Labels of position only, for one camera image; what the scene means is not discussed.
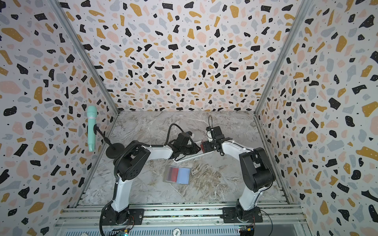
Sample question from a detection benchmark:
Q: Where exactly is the white plastic mesh basket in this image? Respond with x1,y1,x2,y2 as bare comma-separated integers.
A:
173,141,214,163

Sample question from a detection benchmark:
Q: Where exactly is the stack of red cards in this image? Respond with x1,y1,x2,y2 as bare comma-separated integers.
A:
200,141,207,153

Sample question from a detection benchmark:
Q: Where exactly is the red credit card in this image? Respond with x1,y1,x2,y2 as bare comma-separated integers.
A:
166,167,179,183

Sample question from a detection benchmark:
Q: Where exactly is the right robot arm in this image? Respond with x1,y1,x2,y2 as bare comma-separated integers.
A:
201,126,276,224

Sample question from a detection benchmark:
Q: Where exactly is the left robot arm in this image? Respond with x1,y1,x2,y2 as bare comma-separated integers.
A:
99,132,201,226

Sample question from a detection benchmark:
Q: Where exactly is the black microphone stand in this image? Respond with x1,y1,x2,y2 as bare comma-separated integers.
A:
94,125,125,159

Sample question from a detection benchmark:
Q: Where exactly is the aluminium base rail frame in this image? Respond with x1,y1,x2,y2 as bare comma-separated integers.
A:
53,202,311,236

